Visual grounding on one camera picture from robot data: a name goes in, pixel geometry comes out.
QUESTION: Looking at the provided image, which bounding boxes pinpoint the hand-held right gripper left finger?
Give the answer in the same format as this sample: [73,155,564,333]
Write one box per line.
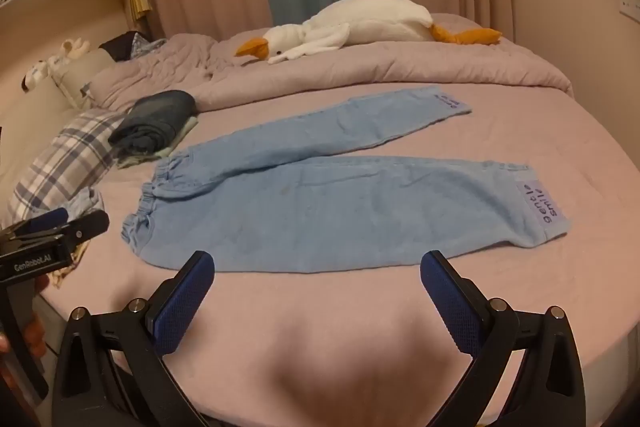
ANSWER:
[51,250,216,427]

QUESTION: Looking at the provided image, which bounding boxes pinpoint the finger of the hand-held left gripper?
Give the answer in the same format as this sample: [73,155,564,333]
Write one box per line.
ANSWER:
[0,207,70,240]
[47,210,110,254]

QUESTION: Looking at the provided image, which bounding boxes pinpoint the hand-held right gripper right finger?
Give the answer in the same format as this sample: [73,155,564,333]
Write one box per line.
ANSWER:
[420,250,587,427]

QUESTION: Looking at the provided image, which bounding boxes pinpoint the light blue pants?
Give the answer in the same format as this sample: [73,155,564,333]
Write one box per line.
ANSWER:
[120,86,572,274]

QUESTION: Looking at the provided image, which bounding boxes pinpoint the person's left hand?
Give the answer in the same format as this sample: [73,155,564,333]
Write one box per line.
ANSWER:
[0,277,50,360]

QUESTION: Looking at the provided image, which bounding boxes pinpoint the plaid pillow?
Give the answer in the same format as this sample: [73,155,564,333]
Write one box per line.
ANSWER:
[7,109,126,224]

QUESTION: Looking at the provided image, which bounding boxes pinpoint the bed with pink sheet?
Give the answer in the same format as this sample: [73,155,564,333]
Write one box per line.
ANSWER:
[0,79,640,427]

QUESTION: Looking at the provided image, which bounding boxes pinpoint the folded dark jeans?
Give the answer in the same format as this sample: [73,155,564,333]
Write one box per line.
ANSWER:
[108,90,198,156]

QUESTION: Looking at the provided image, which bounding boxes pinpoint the small white plush toy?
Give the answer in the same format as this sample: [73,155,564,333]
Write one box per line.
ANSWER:
[47,38,91,70]
[21,61,55,92]

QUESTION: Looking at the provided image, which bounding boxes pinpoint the dark clothing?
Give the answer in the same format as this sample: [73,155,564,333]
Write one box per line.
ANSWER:
[98,33,138,62]

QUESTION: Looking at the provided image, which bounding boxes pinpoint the blue checked cloth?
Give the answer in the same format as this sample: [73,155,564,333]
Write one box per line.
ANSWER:
[130,33,168,60]

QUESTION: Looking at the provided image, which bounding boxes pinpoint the pink duvet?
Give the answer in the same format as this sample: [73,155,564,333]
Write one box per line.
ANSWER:
[86,12,575,114]

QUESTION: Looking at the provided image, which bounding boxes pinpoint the white goose plush toy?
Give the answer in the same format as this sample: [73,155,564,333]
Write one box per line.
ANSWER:
[235,0,502,66]

